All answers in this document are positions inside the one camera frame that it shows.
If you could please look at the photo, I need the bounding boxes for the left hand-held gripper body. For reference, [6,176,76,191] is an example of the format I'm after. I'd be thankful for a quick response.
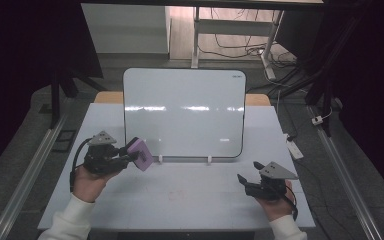
[83,130,130,175]

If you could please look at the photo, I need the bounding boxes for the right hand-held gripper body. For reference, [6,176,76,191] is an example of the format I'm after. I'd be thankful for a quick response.
[245,161,299,201]

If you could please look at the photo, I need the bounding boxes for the purple whiteboard eraser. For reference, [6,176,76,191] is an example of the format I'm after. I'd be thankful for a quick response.
[126,136,155,172]

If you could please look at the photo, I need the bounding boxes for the person's right hand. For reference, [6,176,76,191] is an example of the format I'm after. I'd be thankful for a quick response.
[256,181,296,223]

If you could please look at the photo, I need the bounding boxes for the person's left hand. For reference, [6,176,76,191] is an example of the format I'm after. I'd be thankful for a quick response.
[72,165,121,203]

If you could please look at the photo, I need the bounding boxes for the white power strip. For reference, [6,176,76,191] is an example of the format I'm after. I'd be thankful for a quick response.
[283,133,305,161]

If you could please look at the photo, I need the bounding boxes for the black floor plate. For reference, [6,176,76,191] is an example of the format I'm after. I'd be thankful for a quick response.
[51,129,78,154]

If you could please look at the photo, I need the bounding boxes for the wooden table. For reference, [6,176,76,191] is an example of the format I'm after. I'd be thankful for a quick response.
[94,91,272,107]

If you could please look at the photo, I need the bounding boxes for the black metal stand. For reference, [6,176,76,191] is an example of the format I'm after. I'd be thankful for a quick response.
[268,13,364,138]
[48,63,105,130]

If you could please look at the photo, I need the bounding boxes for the white whiteboard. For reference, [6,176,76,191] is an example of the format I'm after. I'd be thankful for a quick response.
[122,67,248,160]

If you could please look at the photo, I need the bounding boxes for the white cabinet panel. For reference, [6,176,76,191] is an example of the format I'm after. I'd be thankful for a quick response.
[81,3,172,55]

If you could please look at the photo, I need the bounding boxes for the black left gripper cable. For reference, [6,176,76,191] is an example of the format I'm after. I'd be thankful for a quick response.
[68,137,93,193]

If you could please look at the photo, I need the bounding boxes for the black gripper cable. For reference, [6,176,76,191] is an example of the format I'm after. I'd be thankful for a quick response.
[284,184,300,222]
[68,137,93,193]

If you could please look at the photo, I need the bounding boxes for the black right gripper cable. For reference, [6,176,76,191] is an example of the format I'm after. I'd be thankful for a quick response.
[284,184,300,222]

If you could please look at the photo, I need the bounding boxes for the aluminium rail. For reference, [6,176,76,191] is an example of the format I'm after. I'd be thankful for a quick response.
[307,105,384,240]
[0,113,70,240]

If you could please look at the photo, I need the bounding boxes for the black floor cables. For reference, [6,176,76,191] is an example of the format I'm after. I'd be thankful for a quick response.
[198,8,298,66]

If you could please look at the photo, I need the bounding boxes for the white desk frame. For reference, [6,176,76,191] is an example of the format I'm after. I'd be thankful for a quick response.
[190,6,286,81]

